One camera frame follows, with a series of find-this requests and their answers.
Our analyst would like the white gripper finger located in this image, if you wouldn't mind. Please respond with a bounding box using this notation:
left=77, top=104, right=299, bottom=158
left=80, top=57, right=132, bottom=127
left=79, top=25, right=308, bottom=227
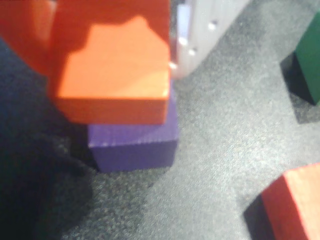
left=169, top=0, right=251, bottom=80

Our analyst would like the red wooden cube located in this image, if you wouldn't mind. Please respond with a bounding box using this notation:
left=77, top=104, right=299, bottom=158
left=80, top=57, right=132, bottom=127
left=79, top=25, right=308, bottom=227
left=260, top=162, right=320, bottom=240

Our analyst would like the purple wooden cube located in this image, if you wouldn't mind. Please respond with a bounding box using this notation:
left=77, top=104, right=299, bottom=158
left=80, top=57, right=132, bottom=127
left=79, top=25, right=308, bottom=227
left=87, top=87, right=180, bottom=173

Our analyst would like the orange wooden cube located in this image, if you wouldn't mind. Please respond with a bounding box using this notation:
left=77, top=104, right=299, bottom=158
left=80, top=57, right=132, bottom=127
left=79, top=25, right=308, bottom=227
left=49, top=0, right=173, bottom=126

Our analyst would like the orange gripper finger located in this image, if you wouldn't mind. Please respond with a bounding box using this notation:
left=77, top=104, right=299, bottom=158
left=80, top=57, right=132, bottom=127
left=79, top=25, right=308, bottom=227
left=0, top=0, right=59, bottom=76

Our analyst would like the black fabric mat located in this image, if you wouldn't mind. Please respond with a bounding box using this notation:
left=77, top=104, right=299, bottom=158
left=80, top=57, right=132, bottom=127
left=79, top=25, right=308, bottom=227
left=0, top=0, right=320, bottom=240

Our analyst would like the green wooden cube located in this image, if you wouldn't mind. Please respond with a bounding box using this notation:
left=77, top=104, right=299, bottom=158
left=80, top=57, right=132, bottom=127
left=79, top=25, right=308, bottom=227
left=293, top=10, right=320, bottom=106

